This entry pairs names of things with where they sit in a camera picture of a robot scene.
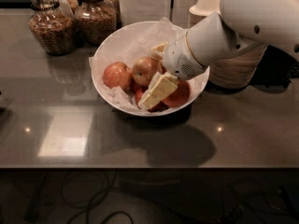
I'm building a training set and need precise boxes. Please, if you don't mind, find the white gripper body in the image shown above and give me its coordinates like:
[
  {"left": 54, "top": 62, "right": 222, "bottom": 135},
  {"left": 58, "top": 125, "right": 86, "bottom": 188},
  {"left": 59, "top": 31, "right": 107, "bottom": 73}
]
[{"left": 163, "top": 30, "right": 206, "bottom": 80}]

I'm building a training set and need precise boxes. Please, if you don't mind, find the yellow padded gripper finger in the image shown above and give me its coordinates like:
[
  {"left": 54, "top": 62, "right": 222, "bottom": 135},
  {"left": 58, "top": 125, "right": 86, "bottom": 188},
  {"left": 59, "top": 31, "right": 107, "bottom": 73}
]
[
  {"left": 150, "top": 42, "right": 168, "bottom": 60},
  {"left": 138, "top": 72, "right": 178, "bottom": 110}
]

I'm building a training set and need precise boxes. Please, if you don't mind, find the yellow-red apple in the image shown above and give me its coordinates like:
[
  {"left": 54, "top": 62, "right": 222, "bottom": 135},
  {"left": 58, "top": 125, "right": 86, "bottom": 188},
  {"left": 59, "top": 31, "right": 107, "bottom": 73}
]
[{"left": 132, "top": 57, "right": 163, "bottom": 87}]

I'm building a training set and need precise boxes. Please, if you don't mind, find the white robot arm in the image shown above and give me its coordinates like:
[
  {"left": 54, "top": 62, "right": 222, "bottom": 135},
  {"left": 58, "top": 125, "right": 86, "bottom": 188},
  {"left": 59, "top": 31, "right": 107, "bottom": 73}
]
[{"left": 138, "top": 0, "right": 299, "bottom": 110}]

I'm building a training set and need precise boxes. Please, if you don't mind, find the large red apple right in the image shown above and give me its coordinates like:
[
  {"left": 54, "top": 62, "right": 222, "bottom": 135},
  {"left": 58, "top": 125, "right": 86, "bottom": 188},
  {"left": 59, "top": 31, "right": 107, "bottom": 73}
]
[{"left": 163, "top": 80, "right": 191, "bottom": 107}]

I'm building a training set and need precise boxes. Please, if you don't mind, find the dark red apple front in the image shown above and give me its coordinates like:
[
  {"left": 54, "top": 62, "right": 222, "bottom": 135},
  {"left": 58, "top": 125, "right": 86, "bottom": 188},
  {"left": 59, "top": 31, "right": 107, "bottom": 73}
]
[{"left": 135, "top": 87, "right": 167, "bottom": 112}]

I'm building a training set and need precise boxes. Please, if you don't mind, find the white bowl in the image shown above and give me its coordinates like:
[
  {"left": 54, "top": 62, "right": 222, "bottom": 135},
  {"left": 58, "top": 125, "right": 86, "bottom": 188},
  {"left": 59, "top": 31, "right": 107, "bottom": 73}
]
[{"left": 90, "top": 21, "right": 210, "bottom": 118}]

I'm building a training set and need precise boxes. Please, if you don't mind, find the red apple left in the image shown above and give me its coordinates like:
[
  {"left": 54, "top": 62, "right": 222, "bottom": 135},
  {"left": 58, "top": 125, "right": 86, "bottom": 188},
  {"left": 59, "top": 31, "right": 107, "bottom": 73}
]
[{"left": 102, "top": 62, "right": 133, "bottom": 91}]

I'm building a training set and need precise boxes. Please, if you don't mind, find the paper bowl stack front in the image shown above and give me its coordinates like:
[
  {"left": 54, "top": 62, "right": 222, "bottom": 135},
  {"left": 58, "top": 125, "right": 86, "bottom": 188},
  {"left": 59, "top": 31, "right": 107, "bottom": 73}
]
[{"left": 209, "top": 45, "right": 267, "bottom": 90}]

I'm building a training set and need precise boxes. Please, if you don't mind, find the paper bowl stack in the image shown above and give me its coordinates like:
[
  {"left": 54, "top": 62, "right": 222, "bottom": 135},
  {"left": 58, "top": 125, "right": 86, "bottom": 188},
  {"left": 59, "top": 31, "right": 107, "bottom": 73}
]
[
  {"left": 209, "top": 45, "right": 267, "bottom": 90},
  {"left": 188, "top": 0, "right": 221, "bottom": 27}
]

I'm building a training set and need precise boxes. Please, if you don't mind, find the paper bowl stack back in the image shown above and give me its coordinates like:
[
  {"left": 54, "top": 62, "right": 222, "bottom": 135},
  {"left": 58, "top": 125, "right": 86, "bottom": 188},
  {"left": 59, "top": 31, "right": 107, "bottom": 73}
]
[{"left": 188, "top": 0, "right": 221, "bottom": 27}]

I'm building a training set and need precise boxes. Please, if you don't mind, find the white paper liner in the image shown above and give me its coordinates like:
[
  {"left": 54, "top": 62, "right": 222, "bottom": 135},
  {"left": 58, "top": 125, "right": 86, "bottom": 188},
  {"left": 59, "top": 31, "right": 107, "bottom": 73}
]
[{"left": 88, "top": 17, "right": 208, "bottom": 114}]

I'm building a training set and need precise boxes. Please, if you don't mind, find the white napkin dispenser left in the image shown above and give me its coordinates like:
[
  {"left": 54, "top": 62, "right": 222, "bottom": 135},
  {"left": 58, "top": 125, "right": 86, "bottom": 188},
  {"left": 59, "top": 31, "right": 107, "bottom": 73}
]
[{"left": 120, "top": 0, "right": 171, "bottom": 26}]

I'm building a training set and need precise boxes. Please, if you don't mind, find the glass cereal jar middle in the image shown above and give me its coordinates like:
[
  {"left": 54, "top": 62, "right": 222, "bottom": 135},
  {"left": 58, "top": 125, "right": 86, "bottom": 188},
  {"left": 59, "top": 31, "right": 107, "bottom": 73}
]
[{"left": 75, "top": 0, "right": 117, "bottom": 46}]

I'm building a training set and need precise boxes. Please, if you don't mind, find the glass cereal jar left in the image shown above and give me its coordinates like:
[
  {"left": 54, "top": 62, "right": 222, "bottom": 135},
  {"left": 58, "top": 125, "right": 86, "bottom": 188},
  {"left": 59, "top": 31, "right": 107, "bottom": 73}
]
[{"left": 28, "top": 0, "right": 77, "bottom": 55}]

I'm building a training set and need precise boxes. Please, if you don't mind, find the black floor cable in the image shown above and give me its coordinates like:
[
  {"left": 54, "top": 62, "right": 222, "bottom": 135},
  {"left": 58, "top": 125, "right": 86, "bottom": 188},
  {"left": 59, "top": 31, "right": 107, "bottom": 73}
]
[{"left": 59, "top": 169, "right": 135, "bottom": 224}]

